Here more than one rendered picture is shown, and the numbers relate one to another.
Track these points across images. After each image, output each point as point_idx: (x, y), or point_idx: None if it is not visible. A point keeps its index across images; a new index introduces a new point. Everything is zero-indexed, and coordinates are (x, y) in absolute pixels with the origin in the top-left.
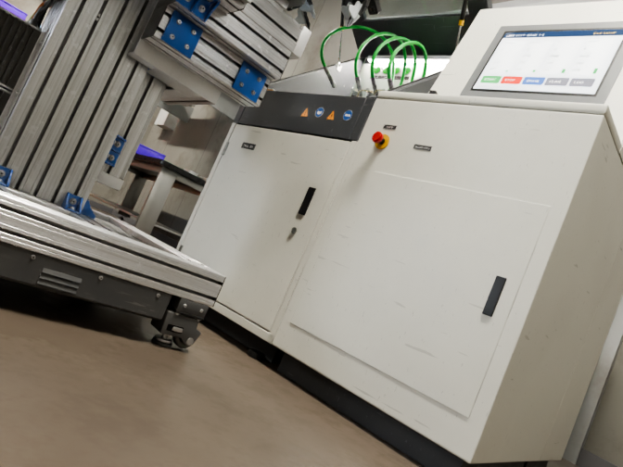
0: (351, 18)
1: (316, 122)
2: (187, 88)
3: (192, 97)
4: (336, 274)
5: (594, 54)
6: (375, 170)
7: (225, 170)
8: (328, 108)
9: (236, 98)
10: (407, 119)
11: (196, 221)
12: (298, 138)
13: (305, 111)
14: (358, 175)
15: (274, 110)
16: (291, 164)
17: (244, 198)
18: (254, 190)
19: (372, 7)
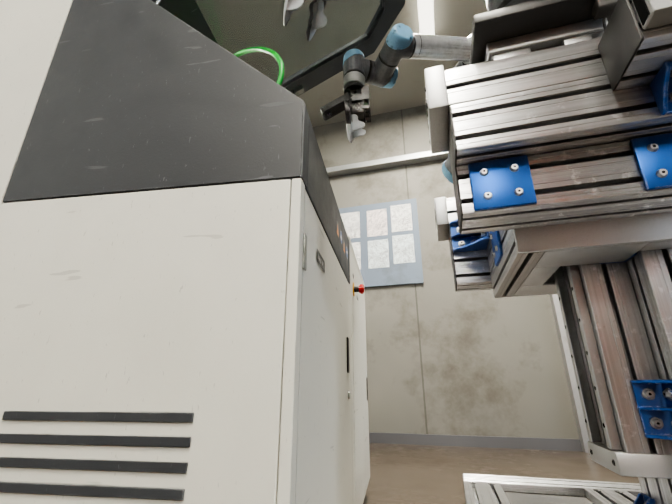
0: (352, 136)
1: (341, 250)
2: (534, 294)
3: (517, 289)
4: (357, 420)
5: None
6: (354, 316)
7: (311, 313)
8: (342, 236)
9: (475, 285)
10: (354, 272)
11: (301, 484)
12: (338, 267)
13: (337, 228)
14: (353, 321)
15: (326, 202)
16: (340, 306)
17: (329, 372)
18: (332, 352)
19: (331, 114)
